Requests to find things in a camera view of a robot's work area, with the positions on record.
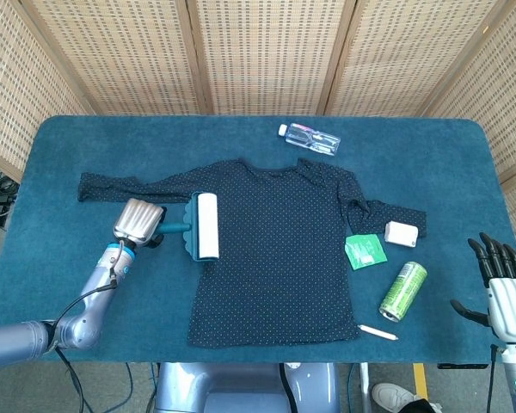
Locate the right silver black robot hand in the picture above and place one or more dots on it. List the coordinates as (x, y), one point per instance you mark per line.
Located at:
(509, 301)

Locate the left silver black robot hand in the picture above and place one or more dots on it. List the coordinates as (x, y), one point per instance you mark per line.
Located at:
(137, 221)

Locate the teal lint roller white roll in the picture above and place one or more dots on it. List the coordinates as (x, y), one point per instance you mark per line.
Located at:
(206, 226)

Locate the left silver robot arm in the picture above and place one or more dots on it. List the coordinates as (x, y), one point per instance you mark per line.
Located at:
(90, 301)

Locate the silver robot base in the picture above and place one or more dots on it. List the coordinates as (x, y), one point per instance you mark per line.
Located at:
(241, 387)

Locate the dark polka dot shirt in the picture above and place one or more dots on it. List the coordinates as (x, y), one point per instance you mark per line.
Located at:
(266, 266)

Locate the teal plush table cloth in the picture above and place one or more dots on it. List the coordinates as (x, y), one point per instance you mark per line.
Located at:
(112, 163)

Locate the black flat bar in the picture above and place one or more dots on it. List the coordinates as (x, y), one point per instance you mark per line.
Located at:
(462, 366)

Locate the green drink can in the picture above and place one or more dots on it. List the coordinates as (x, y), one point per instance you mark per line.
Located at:
(404, 290)

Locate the white tissue pack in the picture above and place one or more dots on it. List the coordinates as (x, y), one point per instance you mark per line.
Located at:
(402, 233)

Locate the beige pencil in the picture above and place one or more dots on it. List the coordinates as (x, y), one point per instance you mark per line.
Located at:
(378, 332)

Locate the black floor equipment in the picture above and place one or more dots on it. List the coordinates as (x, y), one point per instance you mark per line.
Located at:
(0, 198)

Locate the white shoe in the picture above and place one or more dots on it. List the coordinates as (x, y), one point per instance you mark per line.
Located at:
(391, 396)

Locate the green foil packet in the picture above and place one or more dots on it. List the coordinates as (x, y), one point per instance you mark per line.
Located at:
(365, 251)

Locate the clear plastic water bottle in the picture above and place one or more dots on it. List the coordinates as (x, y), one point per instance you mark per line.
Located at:
(314, 141)

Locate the woven bamboo folding screen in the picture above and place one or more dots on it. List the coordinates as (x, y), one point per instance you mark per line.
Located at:
(266, 51)

